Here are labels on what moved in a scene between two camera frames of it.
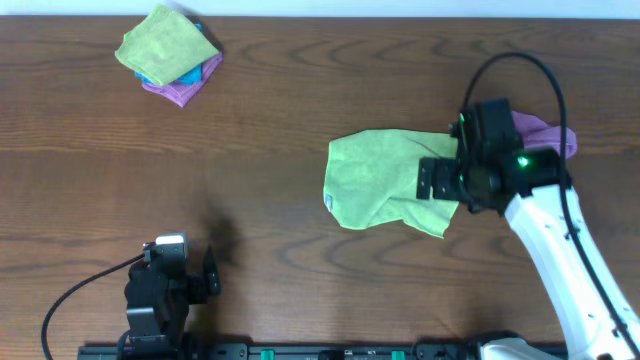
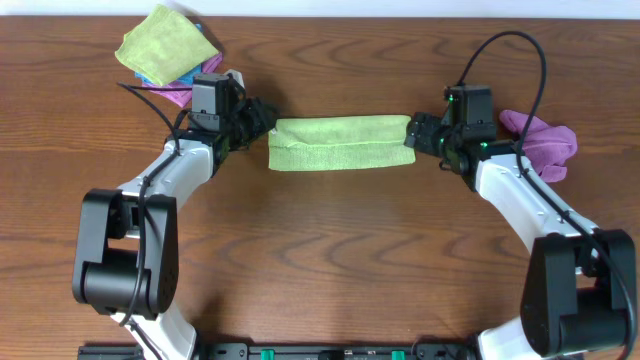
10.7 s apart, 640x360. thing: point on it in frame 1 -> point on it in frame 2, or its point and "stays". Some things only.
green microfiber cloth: (370, 177) -> (339, 142)
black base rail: (448, 350) stays
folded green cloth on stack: (164, 47) stays
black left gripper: (201, 286) -> (254, 122)
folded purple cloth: (182, 94) stays
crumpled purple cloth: (535, 132) stays
